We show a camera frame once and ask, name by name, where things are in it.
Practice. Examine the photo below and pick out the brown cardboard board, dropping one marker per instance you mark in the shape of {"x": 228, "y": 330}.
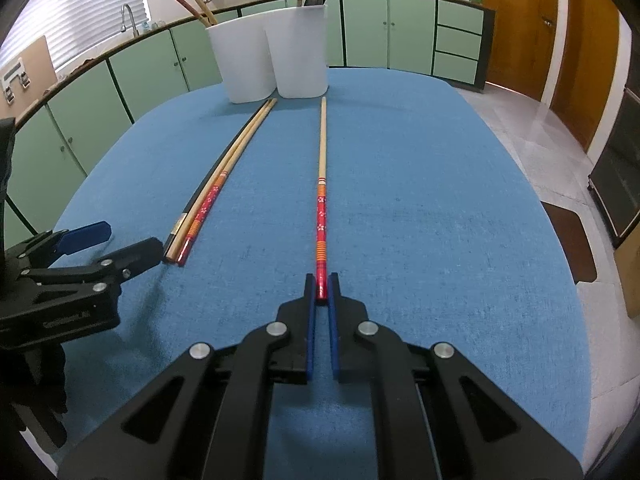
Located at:
{"x": 42, "y": 65}

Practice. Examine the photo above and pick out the white window blinds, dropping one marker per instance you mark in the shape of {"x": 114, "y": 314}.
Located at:
{"x": 60, "y": 5}

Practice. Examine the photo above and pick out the white wall device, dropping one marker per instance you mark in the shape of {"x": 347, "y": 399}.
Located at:
{"x": 12, "y": 76}

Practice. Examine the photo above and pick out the metal kitchen faucet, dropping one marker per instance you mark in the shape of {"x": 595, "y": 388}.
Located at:
{"x": 134, "y": 22}

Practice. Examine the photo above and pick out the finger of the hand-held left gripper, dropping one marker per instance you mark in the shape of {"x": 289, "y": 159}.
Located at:
{"x": 140, "y": 255}
{"x": 85, "y": 236}

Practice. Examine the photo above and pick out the blue table mat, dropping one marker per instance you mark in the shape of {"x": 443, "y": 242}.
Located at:
{"x": 425, "y": 260}

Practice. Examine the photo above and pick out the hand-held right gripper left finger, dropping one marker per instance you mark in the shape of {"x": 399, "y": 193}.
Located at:
{"x": 311, "y": 320}

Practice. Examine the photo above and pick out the bundle of wooden chopsticks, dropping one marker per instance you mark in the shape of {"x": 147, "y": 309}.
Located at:
{"x": 176, "y": 247}

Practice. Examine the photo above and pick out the dark brown stool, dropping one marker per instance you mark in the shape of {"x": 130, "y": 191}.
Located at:
{"x": 570, "y": 240}

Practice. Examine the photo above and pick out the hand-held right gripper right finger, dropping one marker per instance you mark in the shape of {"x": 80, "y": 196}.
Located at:
{"x": 334, "y": 320}

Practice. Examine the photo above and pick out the black glass-front cabinet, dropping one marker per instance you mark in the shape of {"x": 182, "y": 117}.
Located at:
{"x": 622, "y": 175}

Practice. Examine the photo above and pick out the dark red chopstick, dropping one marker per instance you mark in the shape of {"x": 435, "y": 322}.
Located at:
{"x": 180, "y": 1}

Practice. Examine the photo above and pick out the green base cabinets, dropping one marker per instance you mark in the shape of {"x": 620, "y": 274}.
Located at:
{"x": 405, "y": 35}

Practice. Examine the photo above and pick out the white double utensil holder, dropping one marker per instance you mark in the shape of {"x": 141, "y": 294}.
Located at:
{"x": 300, "y": 55}

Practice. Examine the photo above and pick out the plain wooden door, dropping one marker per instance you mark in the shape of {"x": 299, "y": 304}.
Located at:
{"x": 585, "y": 70}

